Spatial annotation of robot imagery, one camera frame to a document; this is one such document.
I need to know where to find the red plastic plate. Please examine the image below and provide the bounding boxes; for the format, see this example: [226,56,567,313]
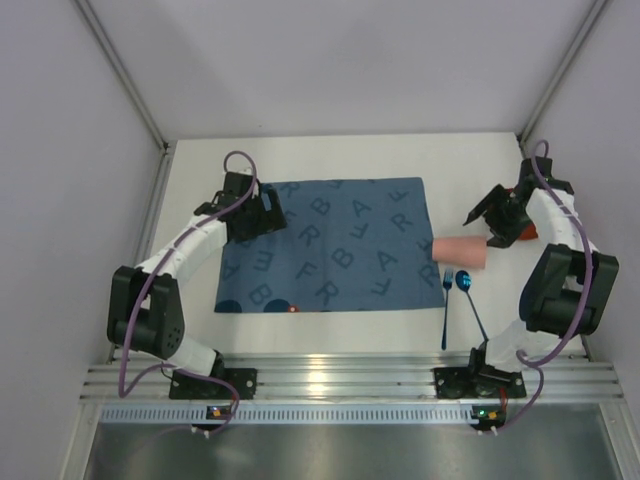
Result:
[505,187,538,241]

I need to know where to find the pink plastic cup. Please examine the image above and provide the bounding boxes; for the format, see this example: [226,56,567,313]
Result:
[432,236,488,269]

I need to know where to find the blue letter-print placemat cloth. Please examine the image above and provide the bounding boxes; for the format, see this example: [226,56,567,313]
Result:
[214,177,444,313]

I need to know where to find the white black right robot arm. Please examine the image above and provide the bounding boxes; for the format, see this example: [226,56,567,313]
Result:
[466,156,619,372]

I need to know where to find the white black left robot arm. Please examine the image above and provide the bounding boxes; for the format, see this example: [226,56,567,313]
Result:
[107,172,287,376]

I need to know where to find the blue metal spoon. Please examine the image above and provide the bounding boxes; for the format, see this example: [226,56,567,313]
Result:
[455,270,488,341]

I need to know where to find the blue metal fork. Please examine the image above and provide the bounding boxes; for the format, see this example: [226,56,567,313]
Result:
[441,268,454,351]

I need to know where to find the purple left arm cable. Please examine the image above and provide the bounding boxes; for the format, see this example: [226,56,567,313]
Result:
[117,149,261,441]

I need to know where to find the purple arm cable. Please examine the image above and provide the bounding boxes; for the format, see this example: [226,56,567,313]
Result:
[117,149,261,441]
[469,139,601,436]

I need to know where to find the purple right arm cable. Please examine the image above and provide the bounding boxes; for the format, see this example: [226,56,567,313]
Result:
[469,139,601,436]

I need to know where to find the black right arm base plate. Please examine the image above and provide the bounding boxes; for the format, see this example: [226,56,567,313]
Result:
[433,348,527,400]

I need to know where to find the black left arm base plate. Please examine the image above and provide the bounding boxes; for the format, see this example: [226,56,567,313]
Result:
[169,368,258,400]

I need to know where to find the left aluminium corner post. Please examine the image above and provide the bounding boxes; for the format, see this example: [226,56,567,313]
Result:
[74,0,170,151]

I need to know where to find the aluminium corner post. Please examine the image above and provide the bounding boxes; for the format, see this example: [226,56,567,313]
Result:
[516,0,612,150]
[74,0,170,151]

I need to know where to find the aluminium rail frame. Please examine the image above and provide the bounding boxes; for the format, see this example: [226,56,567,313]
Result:
[79,144,624,404]

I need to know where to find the perforated grey cable duct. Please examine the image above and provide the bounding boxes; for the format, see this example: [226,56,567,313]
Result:
[100,403,502,425]

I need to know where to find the right aluminium corner post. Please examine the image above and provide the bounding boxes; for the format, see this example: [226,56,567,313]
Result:
[516,0,612,150]

